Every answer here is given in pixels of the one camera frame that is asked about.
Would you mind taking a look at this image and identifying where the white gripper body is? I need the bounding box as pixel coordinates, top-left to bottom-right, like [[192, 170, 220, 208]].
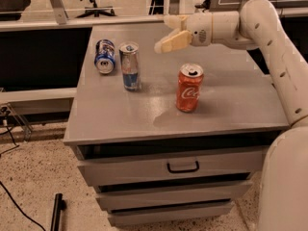
[[187, 13, 212, 46]]

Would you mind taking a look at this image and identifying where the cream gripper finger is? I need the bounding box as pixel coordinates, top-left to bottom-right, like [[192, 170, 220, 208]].
[[154, 29, 192, 54], [164, 15, 188, 31]]

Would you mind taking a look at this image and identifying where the silver blue redbull can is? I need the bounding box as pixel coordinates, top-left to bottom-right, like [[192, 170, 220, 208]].
[[119, 41, 141, 91]]

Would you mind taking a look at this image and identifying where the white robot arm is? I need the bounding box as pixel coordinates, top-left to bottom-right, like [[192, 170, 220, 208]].
[[155, 0, 308, 231]]

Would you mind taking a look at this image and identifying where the red coca-cola can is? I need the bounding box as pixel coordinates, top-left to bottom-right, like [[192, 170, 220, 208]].
[[176, 63, 204, 113]]

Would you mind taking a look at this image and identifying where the blue pepsi can lying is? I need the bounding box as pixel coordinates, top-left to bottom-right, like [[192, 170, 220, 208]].
[[94, 39, 116, 74]]

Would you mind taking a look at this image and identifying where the grey drawer cabinet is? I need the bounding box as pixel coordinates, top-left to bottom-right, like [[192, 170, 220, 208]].
[[64, 23, 288, 216]]

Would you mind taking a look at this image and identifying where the top grey drawer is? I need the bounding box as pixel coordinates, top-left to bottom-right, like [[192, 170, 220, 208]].
[[78, 145, 269, 186]]

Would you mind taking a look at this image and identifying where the grey drawer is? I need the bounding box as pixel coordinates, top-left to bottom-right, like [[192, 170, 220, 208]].
[[78, 145, 269, 186], [108, 201, 233, 226], [96, 180, 252, 212]]

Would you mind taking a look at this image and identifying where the middle grey drawer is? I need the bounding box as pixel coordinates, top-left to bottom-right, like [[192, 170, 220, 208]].
[[96, 180, 252, 212]]

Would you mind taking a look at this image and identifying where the dark chair at left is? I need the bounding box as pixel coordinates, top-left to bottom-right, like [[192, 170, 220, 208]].
[[0, 0, 31, 21]]

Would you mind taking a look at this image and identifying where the bottom grey drawer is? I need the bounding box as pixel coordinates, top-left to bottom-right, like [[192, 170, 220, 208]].
[[108, 201, 233, 226]]

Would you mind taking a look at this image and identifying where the black bar on floor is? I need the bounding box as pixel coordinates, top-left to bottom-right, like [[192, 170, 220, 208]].
[[50, 193, 66, 231]]

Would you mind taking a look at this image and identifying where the black drawer handle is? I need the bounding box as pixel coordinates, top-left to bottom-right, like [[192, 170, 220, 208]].
[[167, 161, 200, 174]]

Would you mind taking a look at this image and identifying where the metal wire rack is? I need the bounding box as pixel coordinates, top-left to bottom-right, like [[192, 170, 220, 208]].
[[0, 103, 33, 141]]

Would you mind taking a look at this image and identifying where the black cable on floor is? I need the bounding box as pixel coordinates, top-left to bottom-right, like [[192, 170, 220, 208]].
[[0, 125, 47, 231]]

